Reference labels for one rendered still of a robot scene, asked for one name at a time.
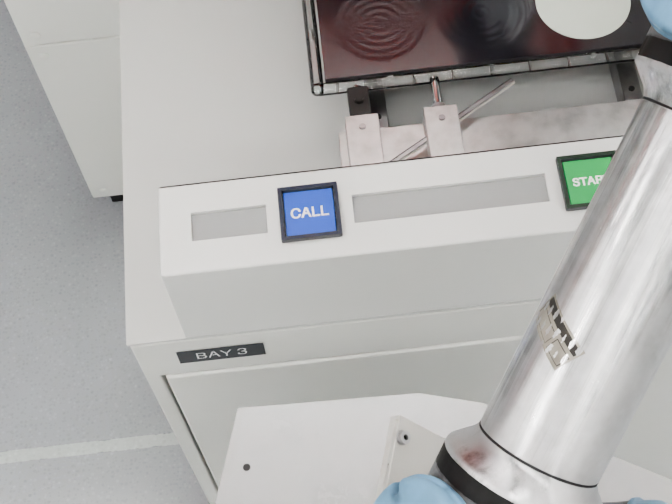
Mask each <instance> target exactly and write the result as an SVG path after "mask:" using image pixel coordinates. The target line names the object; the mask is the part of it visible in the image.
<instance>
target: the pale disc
mask: <svg viewBox="0 0 672 504"><path fill-rule="evenodd" d="M535 2H536V8H537V11H538V13H539V15H540V17H541V19H542V20H543V21H544V22H545V23H546V24H547V25H548V26H549V27H550V28H551V29H553V30H554V31H556V32H558V33H560V34H562V35H564V36H567V37H571V38H576V39H594V38H599V37H603V36H605V35H608V34H610V33H612V32H614V31H615V30H616V29H618V28H619V27H620V26H621V25H622V24H623V23H624V22H625V20H626V18H627V17H628V14H629V11H630V6H631V1H630V0H535Z"/></svg>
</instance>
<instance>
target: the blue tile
mask: <svg viewBox="0 0 672 504"><path fill-rule="evenodd" d="M283 201H284V212H285V223H286V234H287V236H293V235H302V234H311V233H320V232H329V231H337V227H336V218H335V209H334V200H333V191H332V188H327V189H318V190H309V191H300V192H291V193H284V194H283Z"/></svg>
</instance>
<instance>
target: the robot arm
mask: <svg viewBox="0 0 672 504"><path fill-rule="evenodd" d="M640 2H641V5H642V7H643V10H644V12H645V14H646V16H647V18H648V20H649V22H650V24H651V27H650V29H649V31H648V33H647V35H646V38H645V40H644V42H643V44H642V46H641V48H640V50H639V52H638V54H637V56H636V58H635V63H636V66H637V69H638V72H639V75H640V78H641V81H642V84H643V87H644V96H643V98H642V100H641V102H640V104H639V106H638V108H637V110H636V112H635V114H634V116H633V118H632V120H631V122H630V124H629V126H628V128H627V130H626V132H625V134H624V136H623V138H622V140H621V142H620V144H619V146H618V148H617V150H616V152H615V154H614V156H613V158H612V160H611V162H610V164H609V166H608V168H607V170H606V172H605V174H604V176H603V178H602V180H601V182H600V184H599V186H598V188H597V190H596V192H595V194H594V196H593V198H592V200H591V202H590V204H589V206H588V208H587V210H586V212H585V214H584V216H583V218H582V220H581V222H580V224H579V226H578V228H577V230H576V232H575V234H574V236H573V238H572V240H571V242H570V244H569V246H568V248H567V250H566V251H565V253H564V255H563V257H562V259H561V261H560V263H559V265H558V267H557V269H556V271H555V273H554V275H553V277H552V279H551V281H550V283H549V285H548V287H547V289H546V291H545V293H544V295H543V297H542V299H541V301H540V303H539V305H538V307H537V309H536V311H535V313H534V315H533V317H532V319H531V321H530V323H529V325H528V327H527V329H526V331H525V333H524V335H523V337H522V339H521V341H520V343H519V345H518V347H517V349H516V351H515V353H514V355H513V357H512V359H511V361H510V363H509V365H508V367H507V369H506V371H505V373H504V375H503V377H502V379H501V381H500V383H499V385H498V387H497V389H496V391H495V393H494V395H493V397H492V399H491V401H490V403H489V405H488V407H487V409H486V411H485V413H484V415H483V417H482V419H481V420H480V421H479V422H478V423H477V424H475V425H472V426H468V427H465V428H462V429H458V430H455V431H452V432H450V433H449V434H448V435H447V437H446V439H445V441H444V443H443V445H442V447H441V449H440V451H439V453H438V455H437V457H436V459H435V461H434V463H433V465H432V467H431V469H430V471H429V473H428V475H426V474H414V475H411V476H408V477H406V478H403V479H402V480H401V481H400V482H394V483H392V484H390V485H389V486H388V487H387V488H386V489H384V490H383V492H382V493H381V494H380V495H379V496H378V498H377V499H376V501H375V502H374V504H668V503H666V502H664V501H661V500H643V499H642V498H640V497H634V498H631V499H630V500H629V501H620V502H602V500H601V497H600V494H599V491H598V483H599V481H600V479H601V477H602V475H603V474H604V472H605V470H606V468H607V466H608V464H609V462H610V460H611V458H612V456H613V455H614V453H615V451H616V449H617V447H618V445H619V443H620V441H621V439H622V437H623V436H624V434H625V432H626V430H627V428H628V426H629V424H630V422H631V420H632V419H633V417H634V415H635V413H636V411H637V409H638V407H639V405H640V403H641V401H642V400H643V398H644V396H645V394H646V392H647V390H648V388H649V386H650V384H651V382H652V381H653V379H654V377H655V375H656V373H657V371H658V369H659V367H660V365H661V363H662V362H663V360H664V358H665V356H666V354H667V352H668V350H669V348H670V346H671V345H672V0H640Z"/></svg>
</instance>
